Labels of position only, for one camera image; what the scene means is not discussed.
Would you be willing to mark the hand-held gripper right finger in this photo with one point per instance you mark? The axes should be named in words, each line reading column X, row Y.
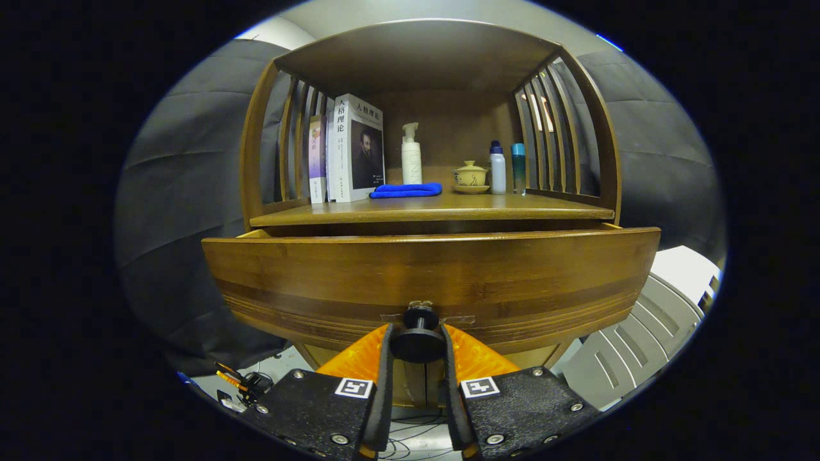
column 451, row 397

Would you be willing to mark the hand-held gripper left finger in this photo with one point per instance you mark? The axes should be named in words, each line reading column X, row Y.
column 383, row 397

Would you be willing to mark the brown wooden drawer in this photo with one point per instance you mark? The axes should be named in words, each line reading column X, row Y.
column 448, row 269

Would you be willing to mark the wooden countertop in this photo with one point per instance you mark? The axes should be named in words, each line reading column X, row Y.
column 448, row 206

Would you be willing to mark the white drawer unit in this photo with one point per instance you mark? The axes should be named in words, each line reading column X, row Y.
column 640, row 333

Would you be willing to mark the brown wooden cabinet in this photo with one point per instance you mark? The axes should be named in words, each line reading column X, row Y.
column 416, row 57

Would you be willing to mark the orange and black tool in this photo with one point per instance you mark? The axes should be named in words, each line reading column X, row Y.
column 246, row 384

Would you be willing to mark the blue folded cloth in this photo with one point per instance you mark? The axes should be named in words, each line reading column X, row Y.
column 407, row 190

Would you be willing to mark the yellow lidded teacup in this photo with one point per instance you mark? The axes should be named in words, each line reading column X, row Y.
column 471, row 176

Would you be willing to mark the white bottle with blue cap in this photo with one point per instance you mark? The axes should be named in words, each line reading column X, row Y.
column 498, row 173

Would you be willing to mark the white pump bottle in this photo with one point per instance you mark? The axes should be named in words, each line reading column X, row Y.
column 411, row 163

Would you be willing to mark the teal bottle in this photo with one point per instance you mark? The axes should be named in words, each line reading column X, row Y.
column 518, row 169

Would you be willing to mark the white book with portrait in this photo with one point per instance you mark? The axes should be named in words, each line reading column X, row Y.
column 359, row 153

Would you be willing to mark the purple book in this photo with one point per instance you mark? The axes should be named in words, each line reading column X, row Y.
column 317, row 160

